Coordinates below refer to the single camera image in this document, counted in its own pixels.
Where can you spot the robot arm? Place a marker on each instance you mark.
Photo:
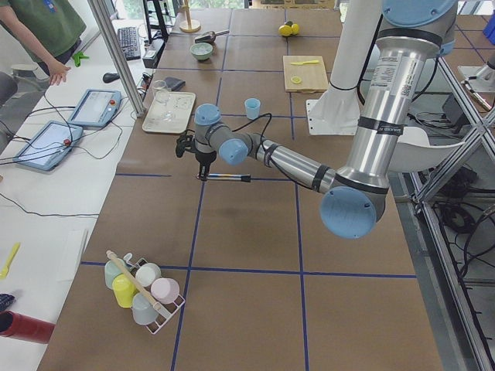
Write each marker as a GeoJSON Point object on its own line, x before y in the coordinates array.
{"type": "Point", "coordinates": [411, 32]}

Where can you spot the wooden rack handle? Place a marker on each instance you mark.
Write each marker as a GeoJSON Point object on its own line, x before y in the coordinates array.
{"type": "Point", "coordinates": [114, 258]}

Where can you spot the wooden mug tree stand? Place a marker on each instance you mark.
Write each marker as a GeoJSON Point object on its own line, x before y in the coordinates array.
{"type": "Point", "coordinates": [188, 25]}

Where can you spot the whole yellow lemon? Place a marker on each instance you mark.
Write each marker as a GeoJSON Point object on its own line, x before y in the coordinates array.
{"type": "Point", "coordinates": [295, 29]}

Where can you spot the white plastic cup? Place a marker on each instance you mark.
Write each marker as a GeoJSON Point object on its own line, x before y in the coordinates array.
{"type": "Point", "coordinates": [147, 274]}

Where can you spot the white wire cup rack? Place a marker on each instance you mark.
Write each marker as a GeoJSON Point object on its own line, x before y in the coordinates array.
{"type": "Point", "coordinates": [167, 311]}

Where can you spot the light blue plastic cup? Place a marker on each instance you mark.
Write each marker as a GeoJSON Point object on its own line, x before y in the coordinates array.
{"type": "Point", "coordinates": [252, 107]}

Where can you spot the white plastic chair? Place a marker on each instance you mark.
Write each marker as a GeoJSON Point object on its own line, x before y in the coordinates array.
{"type": "Point", "coordinates": [414, 153]}

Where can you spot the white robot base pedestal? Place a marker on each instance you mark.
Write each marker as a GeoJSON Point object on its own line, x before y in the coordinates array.
{"type": "Point", "coordinates": [337, 111]}

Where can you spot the black keyboard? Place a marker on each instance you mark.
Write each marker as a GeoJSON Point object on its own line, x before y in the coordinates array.
{"type": "Point", "coordinates": [128, 39]}

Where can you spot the black computer mouse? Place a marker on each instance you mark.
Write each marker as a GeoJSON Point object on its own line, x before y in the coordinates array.
{"type": "Point", "coordinates": [110, 77]}

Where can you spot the person in green shirt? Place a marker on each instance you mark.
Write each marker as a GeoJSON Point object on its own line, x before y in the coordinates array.
{"type": "Point", "coordinates": [49, 31]}

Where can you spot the bamboo cutting board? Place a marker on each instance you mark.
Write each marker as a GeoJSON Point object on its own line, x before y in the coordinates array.
{"type": "Point", "coordinates": [314, 78]}

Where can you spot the steel ice scoop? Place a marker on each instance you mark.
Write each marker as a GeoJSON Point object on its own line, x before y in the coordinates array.
{"type": "Point", "coordinates": [210, 37]}

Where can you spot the grey folded cloth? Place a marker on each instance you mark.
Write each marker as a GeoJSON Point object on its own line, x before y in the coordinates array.
{"type": "Point", "coordinates": [174, 84]}

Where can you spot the green plastic cup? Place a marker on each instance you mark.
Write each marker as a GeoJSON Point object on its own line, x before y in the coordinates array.
{"type": "Point", "coordinates": [111, 271]}

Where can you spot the steel muddler black tip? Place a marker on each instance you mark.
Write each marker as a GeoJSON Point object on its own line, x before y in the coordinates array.
{"type": "Point", "coordinates": [225, 177]}

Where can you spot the green bowl of ice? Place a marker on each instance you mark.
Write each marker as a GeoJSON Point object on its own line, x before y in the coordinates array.
{"type": "Point", "coordinates": [201, 51]}

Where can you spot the yellow plastic knife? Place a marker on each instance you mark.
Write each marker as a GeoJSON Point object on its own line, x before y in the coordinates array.
{"type": "Point", "coordinates": [304, 62]}

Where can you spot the teach pendant tablet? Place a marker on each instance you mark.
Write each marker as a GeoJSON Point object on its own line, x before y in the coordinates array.
{"type": "Point", "coordinates": [49, 146]}
{"type": "Point", "coordinates": [96, 108]}

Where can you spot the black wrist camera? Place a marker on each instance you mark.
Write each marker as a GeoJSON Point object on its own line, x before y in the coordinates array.
{"type": "Point", "coordinates": [185, 143]}

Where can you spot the pink plastic cup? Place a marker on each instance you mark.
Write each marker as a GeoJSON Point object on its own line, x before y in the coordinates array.
{"type": "Point", "coordinates": [165, 290]}

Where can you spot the red cylinder bottle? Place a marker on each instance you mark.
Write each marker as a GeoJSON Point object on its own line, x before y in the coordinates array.
{"type": "Point", "coordinates": [22, 327]}

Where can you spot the yellow plastic cup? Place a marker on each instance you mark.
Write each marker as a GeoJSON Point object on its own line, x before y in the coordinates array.
{"type": "Point", "coordinates": [124, 291]}

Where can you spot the cream bear serving tray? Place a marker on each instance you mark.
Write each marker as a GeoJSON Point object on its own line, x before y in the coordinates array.
{"type": "Point", "coordinates": [171, 117]}

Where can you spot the grey-blue plastic cup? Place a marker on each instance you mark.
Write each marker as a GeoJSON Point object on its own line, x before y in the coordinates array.
{"type": "Point", "coordinates": [142, 311]}

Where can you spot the near teach pendant tablet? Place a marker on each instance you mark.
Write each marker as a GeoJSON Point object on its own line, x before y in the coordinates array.
{"type": "Point", "coordinates": [49, 146]}

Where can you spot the far teach pendant tablet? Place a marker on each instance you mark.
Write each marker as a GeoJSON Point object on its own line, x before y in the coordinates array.
{"type": "Point", "coordinates": [96, 108]}

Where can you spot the aluminium frame post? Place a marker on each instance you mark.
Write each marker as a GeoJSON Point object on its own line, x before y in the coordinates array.
{"type": "Point", "coordinates": [102, 18]}

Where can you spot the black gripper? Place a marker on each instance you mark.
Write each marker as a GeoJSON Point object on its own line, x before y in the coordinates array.
{"type": "Point", "coordinates": [204, 157]}

